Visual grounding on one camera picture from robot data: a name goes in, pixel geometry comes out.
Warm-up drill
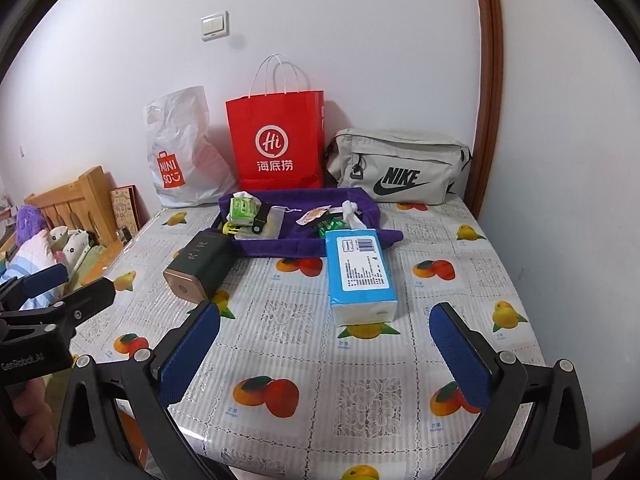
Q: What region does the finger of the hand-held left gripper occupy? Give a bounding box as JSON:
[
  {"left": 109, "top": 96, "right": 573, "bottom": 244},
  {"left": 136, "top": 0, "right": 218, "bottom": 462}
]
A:
[
  {"left": 0, "top": 278, "right": 116, "bottom": 334},
  {"left": 0, "top": 262, "right": 69, "bottom": 312}
]

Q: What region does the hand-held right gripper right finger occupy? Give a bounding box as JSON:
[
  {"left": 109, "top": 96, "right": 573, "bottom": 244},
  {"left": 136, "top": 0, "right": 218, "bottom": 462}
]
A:
[{"left": 428, "top": 301, "right": 593, "bottom": 480}]

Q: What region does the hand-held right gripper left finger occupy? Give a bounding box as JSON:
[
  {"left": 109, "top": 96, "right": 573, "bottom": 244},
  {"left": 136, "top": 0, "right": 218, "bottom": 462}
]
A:
[{"left": 56, "top": 300, "right": 236, "bottom": 480}]

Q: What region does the purple fabric tray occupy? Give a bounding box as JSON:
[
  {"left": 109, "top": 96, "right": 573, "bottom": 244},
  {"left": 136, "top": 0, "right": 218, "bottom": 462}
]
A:
[{"left": 217, "top": 187, "right": 403, "bottom": 259}]

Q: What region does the light green tissue packet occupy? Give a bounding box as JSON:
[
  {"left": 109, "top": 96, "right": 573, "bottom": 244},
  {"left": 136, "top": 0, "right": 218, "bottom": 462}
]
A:
[{"left": 229, "top": 196, "right": 262, "bottom": 226}]

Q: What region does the mesh drawstring pouch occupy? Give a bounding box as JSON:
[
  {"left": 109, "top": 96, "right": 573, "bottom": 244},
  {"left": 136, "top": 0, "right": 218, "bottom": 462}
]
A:
[{"left": 237, "top": 205, "right": 287, "bottom": 241}]

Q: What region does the green wipes packet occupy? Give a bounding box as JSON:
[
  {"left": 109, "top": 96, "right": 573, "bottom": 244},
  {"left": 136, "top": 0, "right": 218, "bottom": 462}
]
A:
[{"left": 317, "top": 215, "right": 348, "bottom": 238}]

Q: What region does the knotted white sock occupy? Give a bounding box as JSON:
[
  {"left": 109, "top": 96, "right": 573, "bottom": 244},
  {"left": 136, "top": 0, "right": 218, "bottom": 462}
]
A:
[{"left": 341, "top": 200, "right": 368, "bottom": 231}]

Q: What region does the orange white packet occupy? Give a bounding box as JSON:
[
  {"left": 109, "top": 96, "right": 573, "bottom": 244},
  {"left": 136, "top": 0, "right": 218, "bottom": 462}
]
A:
[{"left": 299, "top": 206, "right": 335, "bottom": 226}]

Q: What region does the person's left hand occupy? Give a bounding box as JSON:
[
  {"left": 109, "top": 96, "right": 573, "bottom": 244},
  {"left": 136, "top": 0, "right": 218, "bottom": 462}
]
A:
[{"left": 12, "top": 377, "right": 51, "bottom": 461}]

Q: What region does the blue striped pillow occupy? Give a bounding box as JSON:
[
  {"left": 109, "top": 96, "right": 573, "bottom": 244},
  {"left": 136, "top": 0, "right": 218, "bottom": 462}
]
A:
[{"left": 2, "top": 232, "right": 53, "bottom": 306}]

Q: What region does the white spotted plush toy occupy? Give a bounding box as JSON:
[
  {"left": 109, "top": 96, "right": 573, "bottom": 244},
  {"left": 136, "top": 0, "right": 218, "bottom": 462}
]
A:
[{"left": 47, "top": 225, "right": 96, "bottom": 268}]

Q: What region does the purple plush toy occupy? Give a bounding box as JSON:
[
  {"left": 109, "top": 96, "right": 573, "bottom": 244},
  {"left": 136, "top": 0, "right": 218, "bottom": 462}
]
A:
[{"left": 14, "top": 205, "right": 48, "bottom": 246}]

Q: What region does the dark green box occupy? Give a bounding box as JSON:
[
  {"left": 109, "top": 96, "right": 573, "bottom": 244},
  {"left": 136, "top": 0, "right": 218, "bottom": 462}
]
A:
[{"left": 162, "top": 230, "right": 233, "bottom": 301}]

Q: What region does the wooden headboard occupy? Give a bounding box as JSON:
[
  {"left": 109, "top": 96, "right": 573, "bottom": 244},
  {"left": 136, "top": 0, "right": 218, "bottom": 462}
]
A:
[{"left": 25, "top": 166, "right": 123, "bottom": 261}]

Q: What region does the blue tissue pack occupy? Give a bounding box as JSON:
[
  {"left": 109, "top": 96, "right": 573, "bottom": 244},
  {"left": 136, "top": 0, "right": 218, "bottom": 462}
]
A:
[{"left": 325, "top": 228, "right": 399, "bottom": 326}]

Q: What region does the white plastic shopping bag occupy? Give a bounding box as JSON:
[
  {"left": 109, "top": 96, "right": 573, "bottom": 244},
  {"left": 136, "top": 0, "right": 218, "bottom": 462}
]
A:
[{"left": 144, "top": 86, "right": 238, "bottom": 208}]

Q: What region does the beige waist bag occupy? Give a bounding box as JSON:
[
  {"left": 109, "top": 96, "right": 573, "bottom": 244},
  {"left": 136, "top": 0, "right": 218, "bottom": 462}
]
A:
[{"left": 325, "top": 128, "right": 473, "bottom": 206}]

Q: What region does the red paper bag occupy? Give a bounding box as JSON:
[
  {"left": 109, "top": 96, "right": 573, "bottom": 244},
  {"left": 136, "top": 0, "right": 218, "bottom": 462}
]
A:
[{"left": 225, "top": 54, "right": 326, "bottom": 192}]

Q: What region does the patterned picture frame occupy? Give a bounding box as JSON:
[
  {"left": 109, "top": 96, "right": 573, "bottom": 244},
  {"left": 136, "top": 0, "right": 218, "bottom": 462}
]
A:
[{"left": 110, "top": 185, "right": 141, "bottom": 238}]

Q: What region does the brown wooden door frame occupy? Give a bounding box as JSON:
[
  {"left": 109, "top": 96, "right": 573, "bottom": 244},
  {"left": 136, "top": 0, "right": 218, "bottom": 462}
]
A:
[{"left": 465, "top": 0, "right": 504, "bottom": 221}]

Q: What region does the white light switch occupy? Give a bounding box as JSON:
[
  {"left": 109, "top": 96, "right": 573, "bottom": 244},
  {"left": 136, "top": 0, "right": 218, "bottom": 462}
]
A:
[{"left": 201, "top": 10, "right": 231, "bottom": 41}]

